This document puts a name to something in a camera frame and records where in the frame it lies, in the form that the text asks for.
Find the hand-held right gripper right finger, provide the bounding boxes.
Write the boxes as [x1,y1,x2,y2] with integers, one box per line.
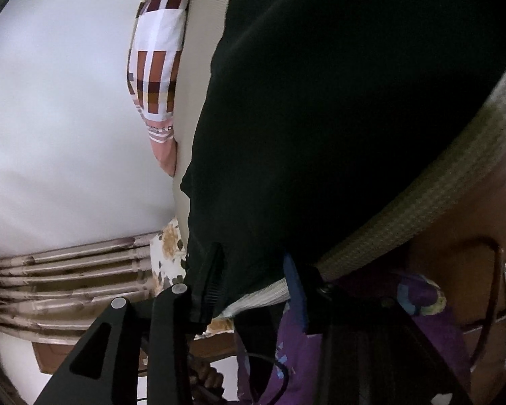
[283,254,475,405]

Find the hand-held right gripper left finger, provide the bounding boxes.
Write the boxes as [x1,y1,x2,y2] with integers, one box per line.
[33,282,195,405]

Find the black pants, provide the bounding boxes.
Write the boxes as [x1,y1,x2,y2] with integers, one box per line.
[180,0,506,325]

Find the brown floral cloth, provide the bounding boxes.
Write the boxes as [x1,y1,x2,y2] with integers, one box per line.
[149,219,237,340]

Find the person's purple printed clothing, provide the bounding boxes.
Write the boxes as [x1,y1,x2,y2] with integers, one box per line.
[235,270,469,405]

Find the beige striped cloth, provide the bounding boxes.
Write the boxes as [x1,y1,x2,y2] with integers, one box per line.
[0,236,161,342]

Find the beige textured mattress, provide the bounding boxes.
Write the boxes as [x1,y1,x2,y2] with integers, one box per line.
[169,0,506,283]

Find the checked brown white pillow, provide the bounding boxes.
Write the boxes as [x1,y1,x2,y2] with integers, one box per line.
[126,0,194,178]

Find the black cable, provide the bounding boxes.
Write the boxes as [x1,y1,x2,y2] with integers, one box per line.
[240,352,289,405]

